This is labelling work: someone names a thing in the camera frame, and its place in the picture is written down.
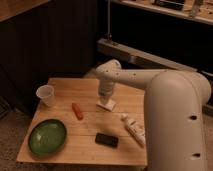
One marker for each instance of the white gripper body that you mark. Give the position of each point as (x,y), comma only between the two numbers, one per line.
(105,89)

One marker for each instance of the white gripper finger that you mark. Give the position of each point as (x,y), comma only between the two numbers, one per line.
(108,100)
(101,100)

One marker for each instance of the white sponge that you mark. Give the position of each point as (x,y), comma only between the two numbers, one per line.
(109,106)

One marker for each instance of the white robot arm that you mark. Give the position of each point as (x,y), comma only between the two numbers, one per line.
(173,117)

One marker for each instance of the orange carrot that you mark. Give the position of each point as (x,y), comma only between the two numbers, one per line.
(77,111)

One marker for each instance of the wooden table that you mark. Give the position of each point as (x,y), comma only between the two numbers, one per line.
(80,146)

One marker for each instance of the black rectangular phone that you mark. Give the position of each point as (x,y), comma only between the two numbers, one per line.
(107,140)

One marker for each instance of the white tube bottle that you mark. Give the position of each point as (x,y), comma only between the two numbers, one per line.
(134,129)

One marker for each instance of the grey metal beam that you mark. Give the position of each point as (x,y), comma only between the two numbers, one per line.
(137,57)

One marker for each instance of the metal vertical pole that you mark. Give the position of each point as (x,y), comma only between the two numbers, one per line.
(108,20)

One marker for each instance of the clear plastic cup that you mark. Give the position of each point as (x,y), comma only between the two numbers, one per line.
(46,94)

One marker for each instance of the wooden shelf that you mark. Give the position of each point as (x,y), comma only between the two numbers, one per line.
(192,13)

